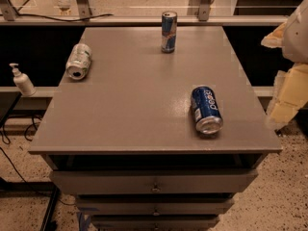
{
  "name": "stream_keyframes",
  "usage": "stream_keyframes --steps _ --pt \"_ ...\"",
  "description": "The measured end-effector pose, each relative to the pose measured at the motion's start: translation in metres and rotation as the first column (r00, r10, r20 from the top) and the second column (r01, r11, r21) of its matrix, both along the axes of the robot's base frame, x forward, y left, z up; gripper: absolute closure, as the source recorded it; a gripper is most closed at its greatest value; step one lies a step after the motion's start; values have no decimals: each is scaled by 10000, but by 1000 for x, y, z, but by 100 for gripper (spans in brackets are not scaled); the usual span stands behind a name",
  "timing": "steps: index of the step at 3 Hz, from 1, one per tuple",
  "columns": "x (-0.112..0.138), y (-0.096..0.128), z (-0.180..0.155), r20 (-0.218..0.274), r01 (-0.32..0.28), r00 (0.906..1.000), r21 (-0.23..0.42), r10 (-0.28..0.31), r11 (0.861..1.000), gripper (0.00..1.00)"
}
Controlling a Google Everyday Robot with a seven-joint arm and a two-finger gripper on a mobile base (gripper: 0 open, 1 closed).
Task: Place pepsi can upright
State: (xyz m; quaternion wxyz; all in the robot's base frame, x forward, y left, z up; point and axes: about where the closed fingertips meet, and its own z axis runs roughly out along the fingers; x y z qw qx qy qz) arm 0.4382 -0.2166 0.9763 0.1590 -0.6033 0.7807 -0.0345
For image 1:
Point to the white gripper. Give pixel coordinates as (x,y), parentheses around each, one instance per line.
(297,38)

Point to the blue pepsi can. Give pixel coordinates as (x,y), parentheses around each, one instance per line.
(207,117)

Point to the blue silver red bull can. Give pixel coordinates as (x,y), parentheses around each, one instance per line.
(169,27)

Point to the green white soda can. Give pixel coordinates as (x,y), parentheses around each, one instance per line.
(78,63)

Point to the middle grey drawer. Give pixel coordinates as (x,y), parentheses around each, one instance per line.
(155,206)

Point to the grey drawer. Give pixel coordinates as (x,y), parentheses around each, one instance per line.
(153,181)
(155,206)
(152,223)

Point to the top grey drawer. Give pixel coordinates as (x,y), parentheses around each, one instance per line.
(153,181)

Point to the grey drawer cabinet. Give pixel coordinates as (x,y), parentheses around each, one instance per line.
(134,111)

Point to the bottom grey drawer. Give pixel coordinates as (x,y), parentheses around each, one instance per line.
(152,223)

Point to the white pump dispenser bottle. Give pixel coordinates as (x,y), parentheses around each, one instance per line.
(22,81)

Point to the grey metal rail frame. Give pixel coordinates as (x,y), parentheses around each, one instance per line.
(131,12)

